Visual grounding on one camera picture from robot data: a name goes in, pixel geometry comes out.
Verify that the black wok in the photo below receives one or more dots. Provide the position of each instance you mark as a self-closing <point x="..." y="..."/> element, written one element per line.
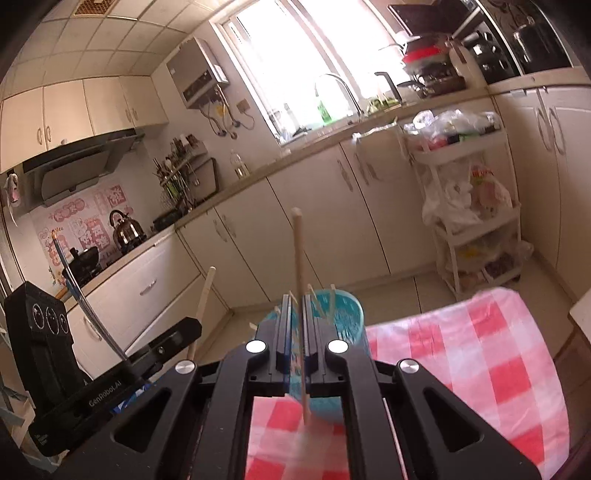
<point x="85" y="264"/>

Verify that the steel kettle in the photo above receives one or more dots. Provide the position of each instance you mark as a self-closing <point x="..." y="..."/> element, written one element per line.
<point x="127" y="232"/>

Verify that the dish rack with utensils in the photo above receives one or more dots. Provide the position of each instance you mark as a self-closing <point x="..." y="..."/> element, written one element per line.
<point x="188" y="175"/>

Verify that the white water heater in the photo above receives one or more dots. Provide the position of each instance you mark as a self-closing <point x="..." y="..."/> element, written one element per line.
<point x="196" y="73"/>

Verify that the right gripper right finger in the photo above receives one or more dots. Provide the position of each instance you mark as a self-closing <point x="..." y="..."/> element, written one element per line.
<point x="349" y="374"/>

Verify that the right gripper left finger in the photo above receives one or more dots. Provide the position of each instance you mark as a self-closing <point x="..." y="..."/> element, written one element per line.
<point x="227" y="389"/>

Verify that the red checkered tablecloth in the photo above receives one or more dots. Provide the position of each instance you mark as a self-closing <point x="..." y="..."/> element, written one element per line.
<point x="488" y="350"/>

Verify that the stack of pots and pans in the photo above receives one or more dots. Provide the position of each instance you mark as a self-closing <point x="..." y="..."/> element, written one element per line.
<point x="426" y="60"/>

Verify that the blue plastic basket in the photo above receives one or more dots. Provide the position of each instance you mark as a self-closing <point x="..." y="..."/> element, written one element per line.
<point x="349" y="328"/>

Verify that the white rolling storage cart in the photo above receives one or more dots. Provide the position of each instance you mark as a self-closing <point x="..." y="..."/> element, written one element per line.
<point x="470" y="200"/>

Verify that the white chair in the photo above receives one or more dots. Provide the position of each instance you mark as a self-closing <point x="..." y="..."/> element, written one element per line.
<point x="581" y="313"/>

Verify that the green bottle on windowsill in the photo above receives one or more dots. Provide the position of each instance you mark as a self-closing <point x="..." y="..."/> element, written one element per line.
<point x="326" y="117"/>

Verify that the blue mop handle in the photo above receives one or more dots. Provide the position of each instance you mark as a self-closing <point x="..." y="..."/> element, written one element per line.
<point x="84" y="303"/>

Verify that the range hood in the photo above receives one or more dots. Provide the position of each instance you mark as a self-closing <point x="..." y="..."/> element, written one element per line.
<point x="58" y="173"/>

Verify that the kitchen faucet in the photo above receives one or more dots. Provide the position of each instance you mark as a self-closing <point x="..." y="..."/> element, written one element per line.
<point x="349" y="92"/>

